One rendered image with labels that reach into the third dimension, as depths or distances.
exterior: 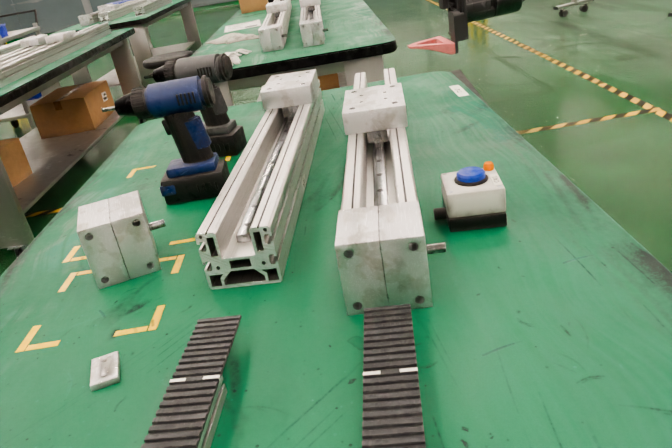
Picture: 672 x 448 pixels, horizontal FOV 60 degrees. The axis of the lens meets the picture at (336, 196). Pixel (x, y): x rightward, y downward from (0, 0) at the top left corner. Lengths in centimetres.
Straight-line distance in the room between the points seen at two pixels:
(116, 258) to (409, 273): 43
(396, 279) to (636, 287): 26
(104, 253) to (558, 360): 60
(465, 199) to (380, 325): 27
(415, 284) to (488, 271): 11
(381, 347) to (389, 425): 10
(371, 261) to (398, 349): 12
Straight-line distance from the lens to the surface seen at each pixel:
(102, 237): 88
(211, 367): 62
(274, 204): 80
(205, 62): 128
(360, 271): 66
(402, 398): 54
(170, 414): 59
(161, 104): 107
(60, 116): 450
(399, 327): 61
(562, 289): 72
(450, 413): 57
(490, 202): 83
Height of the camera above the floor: 118
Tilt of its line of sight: 24 degrees down
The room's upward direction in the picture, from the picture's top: 10 degrees counter-clockwise
